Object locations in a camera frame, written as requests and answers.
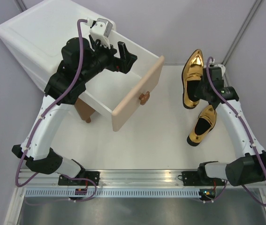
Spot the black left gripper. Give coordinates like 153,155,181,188
80,37,137,83

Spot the gold metallic loafer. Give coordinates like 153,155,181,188
182,49,204,109
187,105,217,147

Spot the beige drawer front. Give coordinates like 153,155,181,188
77,30,165,132

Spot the brown-front pulled-out drawer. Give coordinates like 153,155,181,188
74,98,95,123

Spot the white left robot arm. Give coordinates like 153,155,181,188
12,37,137,186

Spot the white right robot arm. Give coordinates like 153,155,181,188
195,66,266,187

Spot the white plastic shoe cabinet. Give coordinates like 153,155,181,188
0,0,117,99

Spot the brown bear drawer knob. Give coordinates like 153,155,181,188
138,91,150,105

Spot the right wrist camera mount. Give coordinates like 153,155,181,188
209,60,226,76

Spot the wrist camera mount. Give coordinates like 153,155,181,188
86,18,113,49
209,60,226,76

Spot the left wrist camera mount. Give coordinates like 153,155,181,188
86,18,113,49

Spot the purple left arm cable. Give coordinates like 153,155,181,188
15,18,99,188

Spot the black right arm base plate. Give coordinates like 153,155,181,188
181,171,225,187

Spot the aluminium corner frame post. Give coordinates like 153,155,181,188
219,0,265,68

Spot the aluminium mounting rail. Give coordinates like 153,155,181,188
15,169,266,188

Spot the aluminium left frame post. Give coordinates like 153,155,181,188
14,0,27,12

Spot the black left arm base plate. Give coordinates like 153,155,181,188
58,171,100,186

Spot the white slotted cable duct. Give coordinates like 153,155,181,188
25,187,201,198

